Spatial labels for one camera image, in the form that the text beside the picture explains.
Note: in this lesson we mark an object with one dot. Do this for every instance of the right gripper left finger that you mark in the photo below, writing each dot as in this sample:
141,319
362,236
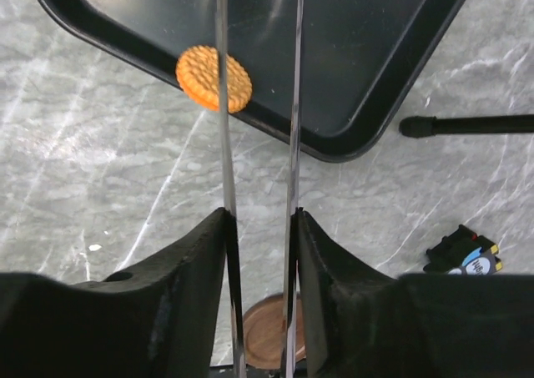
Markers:
156,318

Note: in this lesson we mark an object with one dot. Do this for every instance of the black tripod stand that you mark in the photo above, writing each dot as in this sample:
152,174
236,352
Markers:
418,127

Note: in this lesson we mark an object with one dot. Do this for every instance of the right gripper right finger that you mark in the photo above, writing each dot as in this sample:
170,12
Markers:
361,323

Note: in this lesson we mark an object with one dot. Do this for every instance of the round orange cracker biscuit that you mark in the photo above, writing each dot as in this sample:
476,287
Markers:
197,73

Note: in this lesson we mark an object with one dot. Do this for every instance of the black serving tray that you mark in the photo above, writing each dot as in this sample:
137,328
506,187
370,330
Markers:
360,58

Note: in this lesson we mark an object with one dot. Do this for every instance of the metal tongs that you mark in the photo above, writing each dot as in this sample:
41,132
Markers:
288,348

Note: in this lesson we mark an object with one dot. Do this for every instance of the dark wooden coaster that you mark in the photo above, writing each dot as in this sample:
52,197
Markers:
263,333

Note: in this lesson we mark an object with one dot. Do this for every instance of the small owl sticker box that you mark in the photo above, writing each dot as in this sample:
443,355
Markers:
463,252

